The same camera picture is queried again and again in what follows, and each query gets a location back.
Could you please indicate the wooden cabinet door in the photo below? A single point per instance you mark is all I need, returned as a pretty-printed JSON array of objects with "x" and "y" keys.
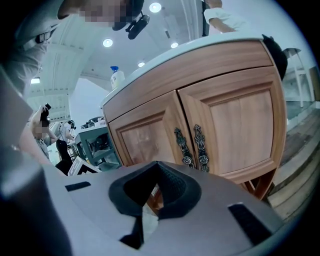
[
  {"x": 145, "y": 140},
  {"x": 240, "y": 130}
]

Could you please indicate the round ceiling light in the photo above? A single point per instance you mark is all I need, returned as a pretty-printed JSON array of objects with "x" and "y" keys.
[
  {"x": 174, "y": 45},
  {"x": 107, "y": 42},
  {"x": 155, "y": 7},
  {"x": 141, "y": 64}
]

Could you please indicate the black head-mounted camera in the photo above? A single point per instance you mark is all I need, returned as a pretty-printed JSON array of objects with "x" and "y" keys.
[{"x": 137, "y": 26}]

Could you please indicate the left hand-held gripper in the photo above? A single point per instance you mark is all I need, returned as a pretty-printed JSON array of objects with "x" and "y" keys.
[{"x": 83, "y": 168}]

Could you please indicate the wooden slat platform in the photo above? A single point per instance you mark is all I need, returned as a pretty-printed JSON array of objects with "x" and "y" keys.
[{"x": 297, "y": 155}]

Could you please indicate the person's grey shirt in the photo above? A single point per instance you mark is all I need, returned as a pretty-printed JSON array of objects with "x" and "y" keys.
[{"x": 27, "y": 57}]

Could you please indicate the wooden sink cabinet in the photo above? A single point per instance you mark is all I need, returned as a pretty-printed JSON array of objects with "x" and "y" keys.
[{"x": 190, "y": 65}]

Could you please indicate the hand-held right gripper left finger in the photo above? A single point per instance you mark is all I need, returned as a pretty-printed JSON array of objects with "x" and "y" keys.
[{"x": 100, "y": 200}]

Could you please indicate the black woven chair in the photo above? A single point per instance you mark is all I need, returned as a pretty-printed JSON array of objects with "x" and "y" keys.
[{"x": 276, "y": 57}]

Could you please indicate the white shelf table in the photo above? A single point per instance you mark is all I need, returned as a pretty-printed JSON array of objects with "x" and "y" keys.
[{"x": 300, "y": 72}]

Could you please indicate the white-top dark table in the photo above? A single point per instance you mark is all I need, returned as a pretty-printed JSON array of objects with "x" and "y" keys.
[{"x": 82, "y": 140}]

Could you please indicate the person's head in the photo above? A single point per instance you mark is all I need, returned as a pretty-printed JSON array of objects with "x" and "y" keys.
[{"x": 100, "y": 12}]

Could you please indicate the white soap bottle blue pump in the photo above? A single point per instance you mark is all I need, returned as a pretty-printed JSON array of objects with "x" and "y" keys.
[{"x": 117, "y": 78}]

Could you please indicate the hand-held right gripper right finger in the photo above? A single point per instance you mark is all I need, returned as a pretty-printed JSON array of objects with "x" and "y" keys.
[{"x": 212, "y": 215}]

